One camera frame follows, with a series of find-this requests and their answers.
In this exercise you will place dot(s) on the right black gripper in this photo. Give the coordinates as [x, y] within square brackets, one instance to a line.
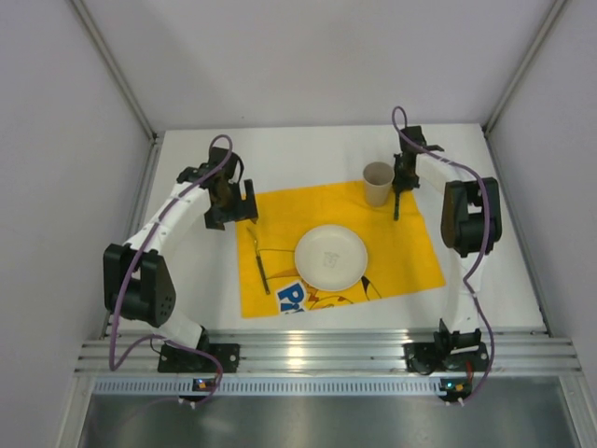
[402, 182]

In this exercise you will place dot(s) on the slotted grey cable duct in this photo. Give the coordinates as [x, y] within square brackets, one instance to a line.
[285, 386]

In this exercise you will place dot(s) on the aluminium frame post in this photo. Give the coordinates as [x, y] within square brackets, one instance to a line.
[96, 37]
[555, 11]

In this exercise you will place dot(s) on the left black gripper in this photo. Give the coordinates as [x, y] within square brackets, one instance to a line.
[231, 211]

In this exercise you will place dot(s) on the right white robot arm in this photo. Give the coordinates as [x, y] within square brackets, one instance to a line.
[470, 225]

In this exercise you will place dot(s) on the right aluminium frame post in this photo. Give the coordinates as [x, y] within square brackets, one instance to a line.
[555, 11]

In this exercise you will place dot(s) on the aluminium mounting rail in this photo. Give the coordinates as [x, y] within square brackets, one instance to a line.
[382, 352]

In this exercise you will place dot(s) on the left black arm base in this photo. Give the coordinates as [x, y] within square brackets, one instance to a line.
[222, 357]

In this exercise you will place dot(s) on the cream round plate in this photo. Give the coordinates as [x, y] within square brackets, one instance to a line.
[331, 258]

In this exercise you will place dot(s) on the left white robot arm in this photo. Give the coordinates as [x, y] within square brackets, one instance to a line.
[137, 283]

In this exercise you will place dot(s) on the yellow cartoon cloth placemat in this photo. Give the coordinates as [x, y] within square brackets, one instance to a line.
[401, 256]

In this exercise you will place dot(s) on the left aluminium frame post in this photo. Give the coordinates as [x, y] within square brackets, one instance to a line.
[96, 37]

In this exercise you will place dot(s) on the beige cup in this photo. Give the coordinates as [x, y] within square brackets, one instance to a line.
[378, 180]

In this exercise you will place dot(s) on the spoon with teal handle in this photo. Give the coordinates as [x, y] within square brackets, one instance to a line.
[396, 206]

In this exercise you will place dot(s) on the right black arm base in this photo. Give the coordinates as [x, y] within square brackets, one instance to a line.
[449, 350]

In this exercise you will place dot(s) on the fork with teal handle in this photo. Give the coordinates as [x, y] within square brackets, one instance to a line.
[259, 261]

